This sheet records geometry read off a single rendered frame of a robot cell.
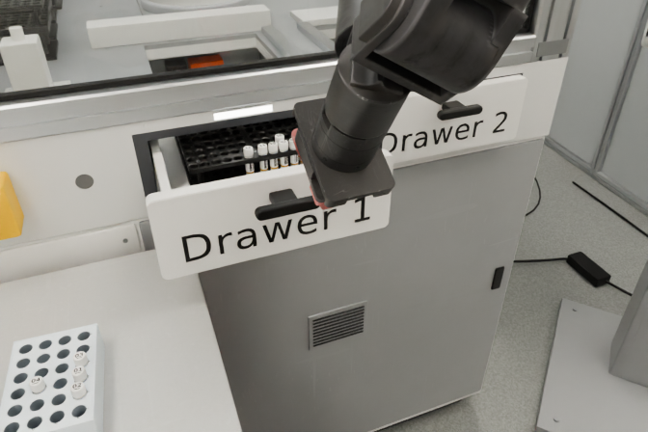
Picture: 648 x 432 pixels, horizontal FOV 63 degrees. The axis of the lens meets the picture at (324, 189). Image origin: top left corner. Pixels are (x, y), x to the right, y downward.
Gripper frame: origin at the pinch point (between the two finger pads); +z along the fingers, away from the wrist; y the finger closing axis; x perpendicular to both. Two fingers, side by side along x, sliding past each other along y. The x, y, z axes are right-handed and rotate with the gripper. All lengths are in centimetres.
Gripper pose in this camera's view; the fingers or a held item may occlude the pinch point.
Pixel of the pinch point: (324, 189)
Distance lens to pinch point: 55.3
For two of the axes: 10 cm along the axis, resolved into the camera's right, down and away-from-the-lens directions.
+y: -3.2, -8.8, 3.6
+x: -9.3, 2.1, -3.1
